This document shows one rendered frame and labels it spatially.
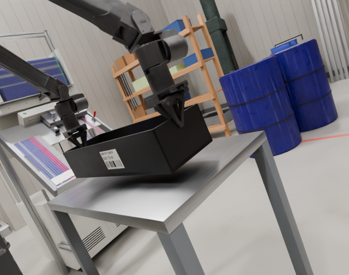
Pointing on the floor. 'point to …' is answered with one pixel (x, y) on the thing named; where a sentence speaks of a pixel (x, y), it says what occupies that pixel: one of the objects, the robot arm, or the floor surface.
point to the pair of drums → (281, 96)
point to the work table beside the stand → (177, 202)
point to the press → (219, 36)
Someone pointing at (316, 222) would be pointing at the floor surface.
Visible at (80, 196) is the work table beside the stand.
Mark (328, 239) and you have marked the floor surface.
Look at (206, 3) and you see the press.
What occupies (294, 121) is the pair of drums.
